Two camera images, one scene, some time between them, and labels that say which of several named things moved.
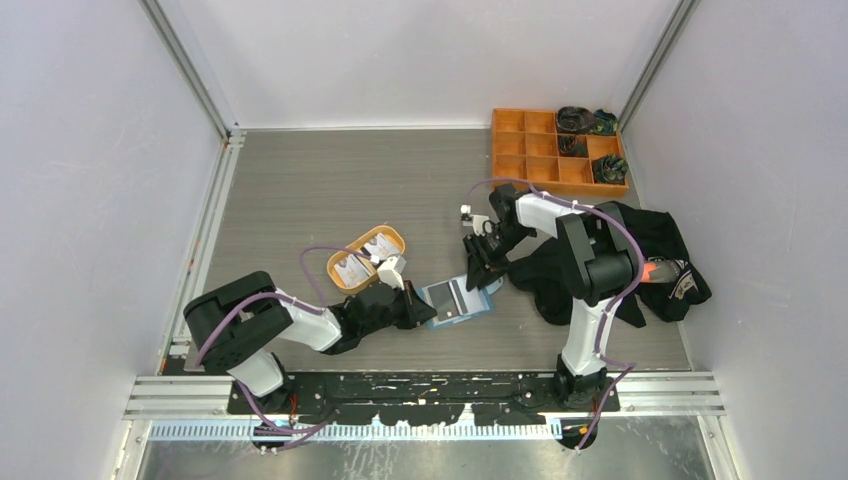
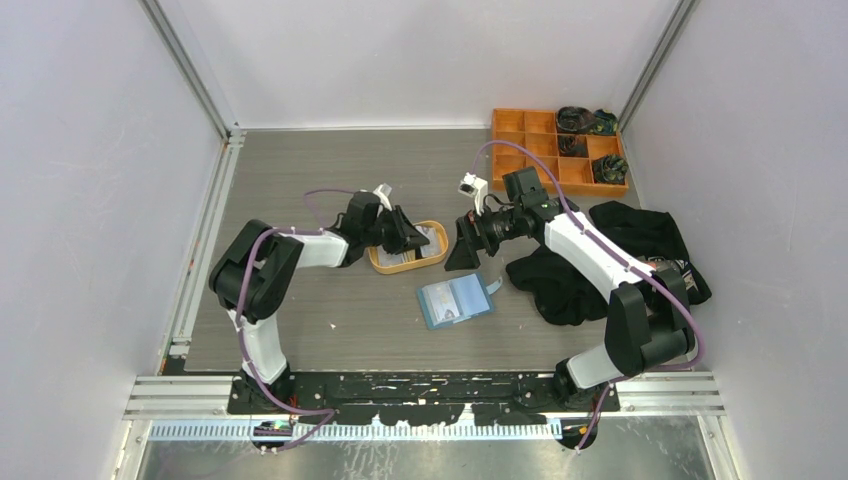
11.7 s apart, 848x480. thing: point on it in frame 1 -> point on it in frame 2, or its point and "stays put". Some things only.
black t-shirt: [656, 234] stays put
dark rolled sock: [574, 119] stays put
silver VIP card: [352, 271] -> [431, 234]
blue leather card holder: [453, 302] stays put
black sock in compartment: [573, 146] stays put
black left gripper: [416, 310] -> [405, 234]
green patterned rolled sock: [604, 122] stays put
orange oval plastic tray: [370, 283] -> [436, 249]
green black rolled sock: [610, 169] stays put
